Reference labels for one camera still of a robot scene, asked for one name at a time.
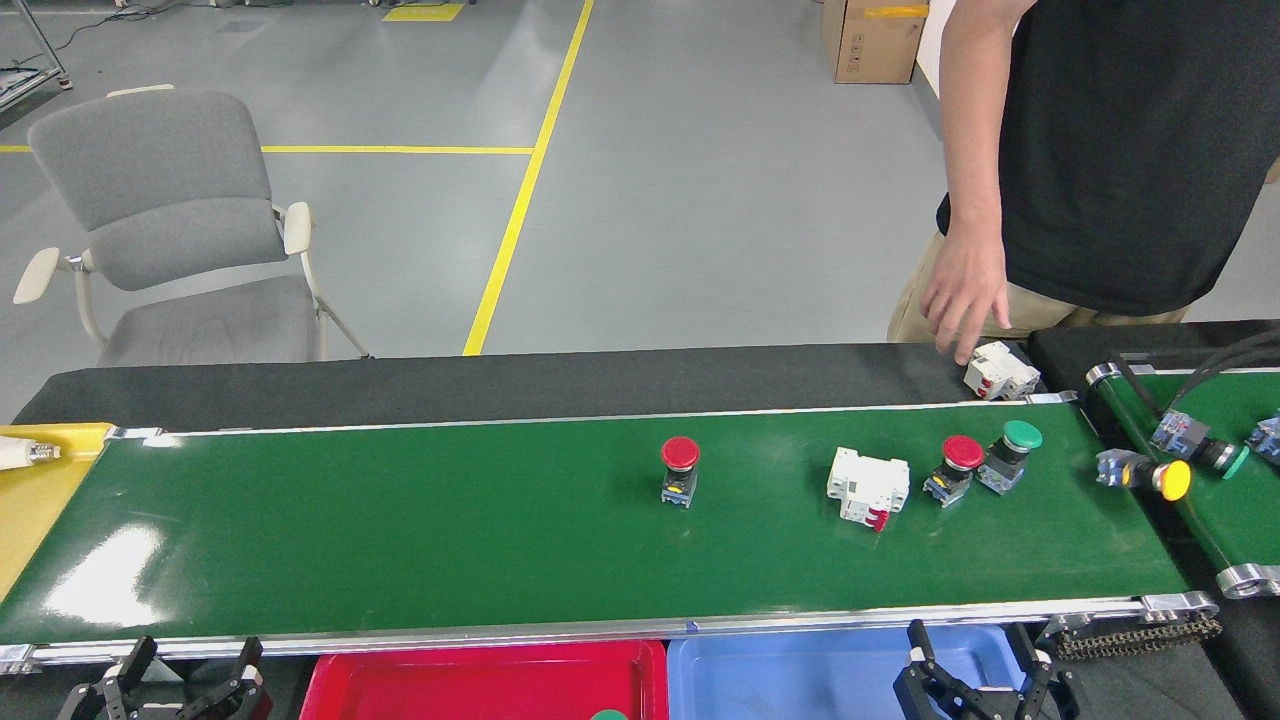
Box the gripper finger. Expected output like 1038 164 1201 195
58 635 159 720
893 620 986 720
1005 622 1086 720
175 637 273 720

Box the white circuit breaker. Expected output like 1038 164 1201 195
963 340 1041 402
826 446 911 533

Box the yellow push button switch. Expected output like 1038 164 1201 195
1095 449 1193 503

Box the short green conveyor belt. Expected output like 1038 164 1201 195
1087 362 1280 601

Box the long green conveyor belt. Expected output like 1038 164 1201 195
0 390 1221 673

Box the person's right hand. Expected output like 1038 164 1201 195
920 225 1013 366

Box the blue plastic bin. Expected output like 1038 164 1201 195
666 625 1041 720

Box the yellow plastic bin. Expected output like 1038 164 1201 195
0 422 113 601

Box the red plastic bin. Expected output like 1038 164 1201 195
300 638 669 720

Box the white threaded plug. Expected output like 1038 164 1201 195
0 436 63 471

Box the grey office chair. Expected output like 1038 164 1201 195
12 85 371 366

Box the person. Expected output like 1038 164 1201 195
885 0 1280 346

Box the metal rack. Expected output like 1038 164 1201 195
0 0 73 106

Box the cardboard box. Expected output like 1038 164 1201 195
820 0 931 85

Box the conveyor drive chain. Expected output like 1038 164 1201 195
1050 612 1223 661

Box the black cable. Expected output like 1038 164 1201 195
1160 330 1280 421

